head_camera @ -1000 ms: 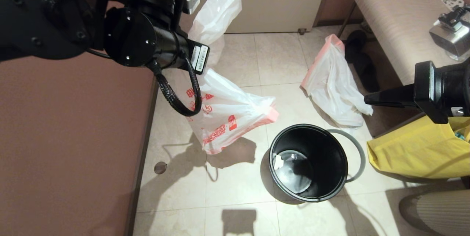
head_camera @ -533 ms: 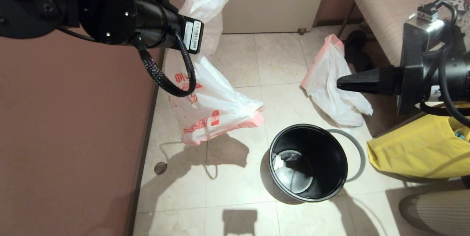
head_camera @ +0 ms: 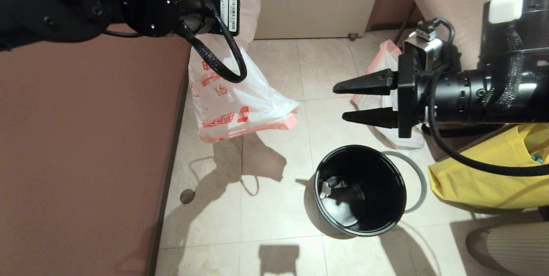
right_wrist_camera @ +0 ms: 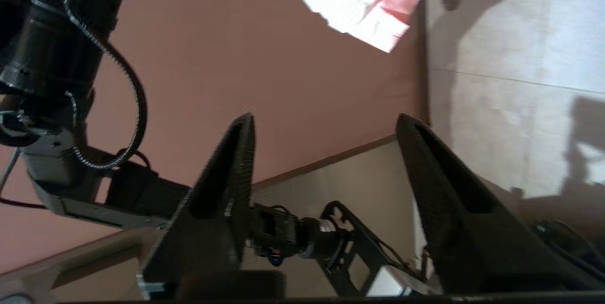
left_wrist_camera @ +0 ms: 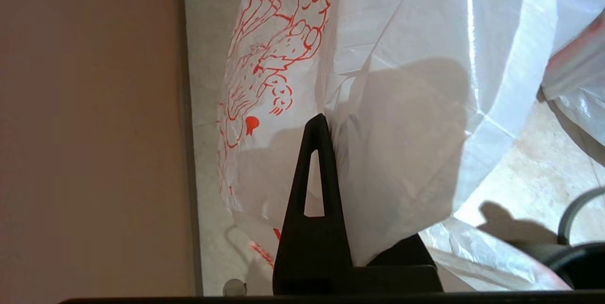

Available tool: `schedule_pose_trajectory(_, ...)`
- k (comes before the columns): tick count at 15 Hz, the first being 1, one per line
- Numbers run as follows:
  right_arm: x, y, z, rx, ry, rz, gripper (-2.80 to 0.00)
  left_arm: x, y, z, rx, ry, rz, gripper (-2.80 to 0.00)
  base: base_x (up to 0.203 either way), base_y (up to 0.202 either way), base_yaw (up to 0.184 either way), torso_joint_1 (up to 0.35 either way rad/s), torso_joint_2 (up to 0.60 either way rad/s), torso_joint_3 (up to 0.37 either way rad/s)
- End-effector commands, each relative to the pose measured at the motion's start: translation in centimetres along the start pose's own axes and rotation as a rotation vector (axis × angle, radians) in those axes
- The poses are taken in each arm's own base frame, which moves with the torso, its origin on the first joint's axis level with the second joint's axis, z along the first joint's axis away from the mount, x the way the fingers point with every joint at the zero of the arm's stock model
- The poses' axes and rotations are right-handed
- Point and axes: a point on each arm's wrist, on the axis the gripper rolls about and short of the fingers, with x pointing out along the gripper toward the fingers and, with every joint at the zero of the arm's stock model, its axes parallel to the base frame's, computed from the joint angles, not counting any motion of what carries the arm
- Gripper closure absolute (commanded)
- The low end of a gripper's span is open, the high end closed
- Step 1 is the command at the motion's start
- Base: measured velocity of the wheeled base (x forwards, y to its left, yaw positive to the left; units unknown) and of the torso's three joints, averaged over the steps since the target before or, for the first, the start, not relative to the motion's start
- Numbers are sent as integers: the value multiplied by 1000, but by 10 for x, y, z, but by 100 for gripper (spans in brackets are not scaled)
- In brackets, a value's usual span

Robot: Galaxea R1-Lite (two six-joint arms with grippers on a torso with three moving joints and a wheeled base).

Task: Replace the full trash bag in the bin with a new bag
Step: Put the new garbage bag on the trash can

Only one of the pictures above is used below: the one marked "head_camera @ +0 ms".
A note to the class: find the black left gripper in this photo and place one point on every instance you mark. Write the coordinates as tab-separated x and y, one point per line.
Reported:
201	10

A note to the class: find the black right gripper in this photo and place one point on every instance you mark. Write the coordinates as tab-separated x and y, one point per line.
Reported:
450	95

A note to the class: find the white plastic bag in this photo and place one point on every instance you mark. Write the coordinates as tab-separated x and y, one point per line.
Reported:
384	59

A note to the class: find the red printed plastic bag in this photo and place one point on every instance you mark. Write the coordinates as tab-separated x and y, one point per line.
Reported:
240	104

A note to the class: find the black trash bin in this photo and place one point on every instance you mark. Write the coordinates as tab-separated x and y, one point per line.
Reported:
381	207

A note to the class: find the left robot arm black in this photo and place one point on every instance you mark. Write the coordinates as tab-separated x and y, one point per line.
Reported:
64	1

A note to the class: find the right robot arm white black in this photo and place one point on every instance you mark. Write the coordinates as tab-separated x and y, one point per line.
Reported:
532	95

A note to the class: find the yellow bag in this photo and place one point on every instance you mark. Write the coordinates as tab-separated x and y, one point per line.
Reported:
484	181

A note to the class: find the small brass door stopper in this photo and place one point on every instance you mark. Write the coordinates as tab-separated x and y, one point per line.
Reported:
352	35

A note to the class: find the dark metal table leg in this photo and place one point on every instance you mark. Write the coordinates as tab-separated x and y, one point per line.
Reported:
404	25

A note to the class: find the white door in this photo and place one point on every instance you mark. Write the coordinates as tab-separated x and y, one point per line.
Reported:
317	1

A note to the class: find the small round grey floor disc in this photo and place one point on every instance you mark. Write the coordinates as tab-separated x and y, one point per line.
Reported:
187	196

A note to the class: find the grey ribbed round object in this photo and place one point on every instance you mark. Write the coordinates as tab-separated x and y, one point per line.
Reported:
510	250

